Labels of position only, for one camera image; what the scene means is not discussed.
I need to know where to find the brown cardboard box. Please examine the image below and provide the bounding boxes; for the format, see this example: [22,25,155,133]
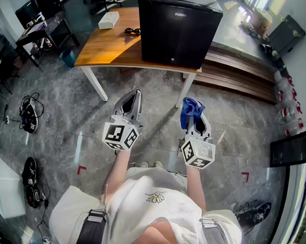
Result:
[250,12,273,36]

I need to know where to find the grey black harness strap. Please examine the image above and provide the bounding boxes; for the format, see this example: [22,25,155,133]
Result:
[199,217,232,244]
[78,208,108,244]

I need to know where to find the coiled black cable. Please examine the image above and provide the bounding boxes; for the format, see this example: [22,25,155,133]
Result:
[123,27,142,36]

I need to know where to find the person's left forearm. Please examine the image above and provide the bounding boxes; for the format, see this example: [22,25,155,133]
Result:
[103,149,132,202]

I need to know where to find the white cabinet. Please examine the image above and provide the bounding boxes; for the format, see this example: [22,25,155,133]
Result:
[0,151,30,220]

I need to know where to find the black hard case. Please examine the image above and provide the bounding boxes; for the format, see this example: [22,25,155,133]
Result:
[266,14,306,57]

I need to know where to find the wooden table with white legs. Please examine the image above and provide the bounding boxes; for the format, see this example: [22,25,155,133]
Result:
[72,4,205,110]

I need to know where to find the stack of wooden planks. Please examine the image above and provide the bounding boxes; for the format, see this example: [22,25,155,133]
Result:
[191,43,280,105]

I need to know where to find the black cabinet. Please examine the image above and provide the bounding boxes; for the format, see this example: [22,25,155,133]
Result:
[14,0,64,31]

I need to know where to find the black office chair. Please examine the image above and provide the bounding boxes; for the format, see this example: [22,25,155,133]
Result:
[83,0,123,16]

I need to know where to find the large glass window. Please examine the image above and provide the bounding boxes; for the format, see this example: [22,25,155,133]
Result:
[274,159,306,244]

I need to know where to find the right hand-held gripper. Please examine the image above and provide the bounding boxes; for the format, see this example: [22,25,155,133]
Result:
[179,112,218,171]

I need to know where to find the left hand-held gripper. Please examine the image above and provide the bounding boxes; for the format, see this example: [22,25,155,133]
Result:
[101,88,146,153]

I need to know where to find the black side table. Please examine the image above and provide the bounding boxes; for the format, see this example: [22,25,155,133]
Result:
[14,9,81,70]

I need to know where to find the black framed screen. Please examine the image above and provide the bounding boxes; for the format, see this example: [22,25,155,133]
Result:
[269,125,306,170]

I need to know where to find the blue waste bin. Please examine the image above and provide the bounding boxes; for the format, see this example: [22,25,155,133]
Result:
[59,47,77,69]

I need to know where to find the black mini fridge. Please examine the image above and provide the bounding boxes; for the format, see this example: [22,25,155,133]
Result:
[134,0,225,71]

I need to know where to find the cluster of clear plastic bottles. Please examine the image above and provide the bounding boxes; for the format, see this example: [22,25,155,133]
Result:
[270,70,306,138]

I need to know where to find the white cardboard box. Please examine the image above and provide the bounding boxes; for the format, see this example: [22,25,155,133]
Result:
[97,10,120,31]

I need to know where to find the person's right forearm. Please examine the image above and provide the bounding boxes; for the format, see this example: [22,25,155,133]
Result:
[184,166,209,213]

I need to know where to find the blue cleaning cloth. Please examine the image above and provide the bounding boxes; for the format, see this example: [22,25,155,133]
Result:
[180,96,207,131]

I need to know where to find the black device with cables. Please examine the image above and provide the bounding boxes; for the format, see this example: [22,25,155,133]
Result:
[17,92,46,135]
[20,156,52,210]
[229,198,273,236]

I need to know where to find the white t-shirt with flower print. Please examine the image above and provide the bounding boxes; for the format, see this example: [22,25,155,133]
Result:
[48,162,245,244]

